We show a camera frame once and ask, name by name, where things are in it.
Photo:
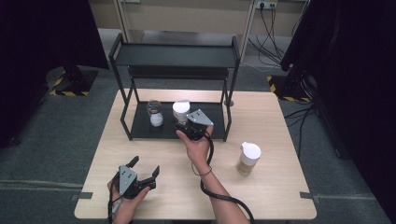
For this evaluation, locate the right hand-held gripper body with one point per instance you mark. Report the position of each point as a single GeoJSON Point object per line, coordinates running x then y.
{"type": "Point", "coordinates": [199, 118]}

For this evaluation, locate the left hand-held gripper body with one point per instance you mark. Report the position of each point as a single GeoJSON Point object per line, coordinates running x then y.
{"type": "Point", "coordinates": [127, 180]}

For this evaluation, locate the white-lid jar of white granules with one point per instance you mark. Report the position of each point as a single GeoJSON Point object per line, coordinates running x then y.
{"type": "Point", "coordinates": [181, 108]}

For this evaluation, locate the glass jar with faceted lid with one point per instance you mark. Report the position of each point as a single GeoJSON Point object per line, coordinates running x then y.
{"type": "Point", "coordinates": [156, 119]}

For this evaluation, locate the white-lid jar of brown powder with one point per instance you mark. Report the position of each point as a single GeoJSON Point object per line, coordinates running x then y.
{"type": "Point", "coordinates": [250, 154]}

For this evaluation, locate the black metal shelf rack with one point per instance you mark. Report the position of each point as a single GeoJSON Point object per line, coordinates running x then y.
{"type": "Point", "coordinates": [177, 59]}

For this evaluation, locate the person's left hand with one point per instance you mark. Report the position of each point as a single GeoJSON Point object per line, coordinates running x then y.
{"type": "Point", "coordinates": [127, 208]}

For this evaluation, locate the person's right hand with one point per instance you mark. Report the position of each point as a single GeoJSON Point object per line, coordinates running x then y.
{"type": "Point", "coordinates": [197, 152]}

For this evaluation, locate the grey tape strip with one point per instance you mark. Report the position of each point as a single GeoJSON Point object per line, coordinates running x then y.
{"type": "Point", "coordinates": [308, 195]}
{"type": "Point", "coordinates": [81, 195]}

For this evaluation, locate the black stand base striped tape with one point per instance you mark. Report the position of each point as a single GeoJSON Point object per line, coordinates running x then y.
{"type": "Point", "coordinates": [74, 81]}
{"type": "Point", "coordinates": [295, 84]}

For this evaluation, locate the dark curtain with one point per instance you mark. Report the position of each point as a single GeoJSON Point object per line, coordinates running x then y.
{"type": "Point", "coordinates": [358, 77]}
{"type": "Point", "coordinates": [37, 46]}

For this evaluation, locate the beige desk with white frame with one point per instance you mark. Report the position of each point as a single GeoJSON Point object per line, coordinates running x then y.
{"type": "Point", "coordinates": [186, 18]}

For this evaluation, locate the white wall socket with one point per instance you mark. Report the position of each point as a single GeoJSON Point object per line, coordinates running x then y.
{"type": "Point", "coordinates": [264, 4]}
{"type": "Point", "coordinates": [130, 1]}

